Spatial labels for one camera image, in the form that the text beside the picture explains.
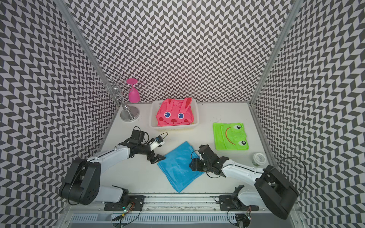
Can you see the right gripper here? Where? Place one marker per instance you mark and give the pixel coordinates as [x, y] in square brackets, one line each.
[196, 165]

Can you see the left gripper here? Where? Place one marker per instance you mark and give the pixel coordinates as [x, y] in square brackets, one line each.
[155, 159]

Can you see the blue raincoat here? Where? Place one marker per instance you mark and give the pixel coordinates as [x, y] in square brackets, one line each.
[176, 166]

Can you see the pink bunny raincoat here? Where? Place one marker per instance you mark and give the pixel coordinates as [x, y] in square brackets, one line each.
[174, 112]

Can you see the white plastic basket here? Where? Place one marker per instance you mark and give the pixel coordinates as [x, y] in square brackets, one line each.
[153, 121]

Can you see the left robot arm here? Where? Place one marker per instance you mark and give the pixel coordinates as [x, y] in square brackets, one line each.
[81, 184]

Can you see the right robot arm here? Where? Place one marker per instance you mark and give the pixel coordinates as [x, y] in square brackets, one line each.
[273, 190]

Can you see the green frog folded raincoat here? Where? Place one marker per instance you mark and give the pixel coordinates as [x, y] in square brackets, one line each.
[230, 137]

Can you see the white tape roll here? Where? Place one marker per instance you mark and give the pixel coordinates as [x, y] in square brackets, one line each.
[259, 159]

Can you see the pink plastic wine glass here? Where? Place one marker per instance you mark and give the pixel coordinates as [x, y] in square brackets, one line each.
[133, 95]

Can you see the chrome glass holder stand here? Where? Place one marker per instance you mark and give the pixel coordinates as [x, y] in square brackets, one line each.
[128, 113]

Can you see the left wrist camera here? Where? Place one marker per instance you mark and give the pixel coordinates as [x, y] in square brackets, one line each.
[156, 142]

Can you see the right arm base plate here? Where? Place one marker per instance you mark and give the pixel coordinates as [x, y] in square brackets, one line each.
[230, 203]

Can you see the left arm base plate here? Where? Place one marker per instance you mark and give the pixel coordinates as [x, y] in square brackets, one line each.
[136, 200]

